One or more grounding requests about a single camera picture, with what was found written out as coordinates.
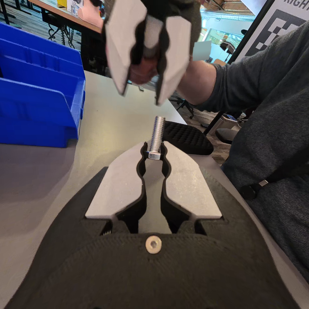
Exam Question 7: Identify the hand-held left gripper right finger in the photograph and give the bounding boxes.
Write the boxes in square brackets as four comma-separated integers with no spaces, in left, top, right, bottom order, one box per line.
[160,141,222,233]

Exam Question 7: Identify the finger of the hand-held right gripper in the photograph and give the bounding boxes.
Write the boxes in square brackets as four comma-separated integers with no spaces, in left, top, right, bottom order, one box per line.
[154,16,193,107]
[103,0,148,96]

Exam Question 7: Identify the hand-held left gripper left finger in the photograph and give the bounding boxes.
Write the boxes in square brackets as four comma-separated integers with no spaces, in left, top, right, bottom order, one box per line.
[85,141,148,233]

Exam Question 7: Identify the silver hex bolt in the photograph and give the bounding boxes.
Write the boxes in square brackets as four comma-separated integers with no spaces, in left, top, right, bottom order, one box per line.
[145,116,167,161]

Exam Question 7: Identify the person's right forearm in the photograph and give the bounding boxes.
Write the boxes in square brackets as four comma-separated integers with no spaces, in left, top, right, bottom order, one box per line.
[177,20,309,114]

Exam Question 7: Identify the person's right hand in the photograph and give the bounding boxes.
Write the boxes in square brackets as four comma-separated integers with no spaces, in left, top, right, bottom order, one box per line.
[129,56,160,85]

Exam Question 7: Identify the black wrist rest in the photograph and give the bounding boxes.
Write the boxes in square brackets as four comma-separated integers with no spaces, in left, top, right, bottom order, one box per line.
[163,121,214,155]

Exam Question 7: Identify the wooden desk with boxes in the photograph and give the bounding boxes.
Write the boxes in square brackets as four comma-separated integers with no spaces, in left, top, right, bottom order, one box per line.
[28,0,105,34]

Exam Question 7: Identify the office chair base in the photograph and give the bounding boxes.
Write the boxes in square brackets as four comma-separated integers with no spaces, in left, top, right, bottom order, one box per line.
[169,95,195,119]

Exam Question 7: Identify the printed cardboard box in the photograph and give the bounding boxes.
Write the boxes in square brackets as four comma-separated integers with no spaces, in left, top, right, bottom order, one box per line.
[66,0,84,17]

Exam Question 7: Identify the grey waste bin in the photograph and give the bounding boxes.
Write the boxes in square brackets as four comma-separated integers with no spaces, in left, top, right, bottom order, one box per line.
[207,114,242,136]

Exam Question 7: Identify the blue plastic bin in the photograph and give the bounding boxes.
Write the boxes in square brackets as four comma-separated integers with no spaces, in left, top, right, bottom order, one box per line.
[0,22,86,148]

